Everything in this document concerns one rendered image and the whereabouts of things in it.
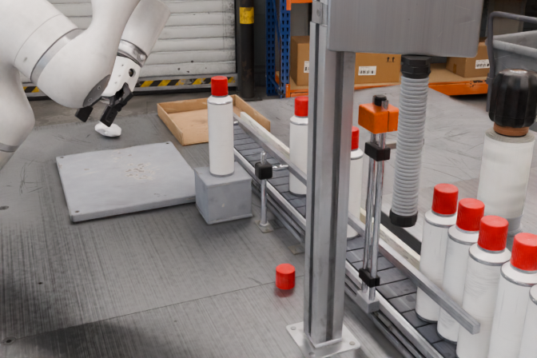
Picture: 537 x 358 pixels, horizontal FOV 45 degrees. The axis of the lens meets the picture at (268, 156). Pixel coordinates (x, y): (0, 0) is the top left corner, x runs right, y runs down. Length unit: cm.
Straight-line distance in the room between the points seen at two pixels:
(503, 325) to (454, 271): 10
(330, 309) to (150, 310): 30
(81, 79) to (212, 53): 423
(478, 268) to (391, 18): 32
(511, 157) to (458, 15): 49
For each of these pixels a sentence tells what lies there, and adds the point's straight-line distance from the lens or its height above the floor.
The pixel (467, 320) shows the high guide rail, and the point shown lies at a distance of 86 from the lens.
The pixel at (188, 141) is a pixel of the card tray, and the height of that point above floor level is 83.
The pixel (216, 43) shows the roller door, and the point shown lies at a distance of 527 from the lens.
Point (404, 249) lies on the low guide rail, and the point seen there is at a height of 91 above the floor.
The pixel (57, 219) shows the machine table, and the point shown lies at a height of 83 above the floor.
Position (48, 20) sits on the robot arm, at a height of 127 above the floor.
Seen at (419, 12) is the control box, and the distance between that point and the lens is 75.
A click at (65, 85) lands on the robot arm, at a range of 109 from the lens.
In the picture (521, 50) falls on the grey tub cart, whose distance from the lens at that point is 338.
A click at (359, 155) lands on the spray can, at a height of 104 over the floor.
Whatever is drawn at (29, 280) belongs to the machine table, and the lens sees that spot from 123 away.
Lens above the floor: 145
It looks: 21 degrees down
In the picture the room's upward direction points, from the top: straight up
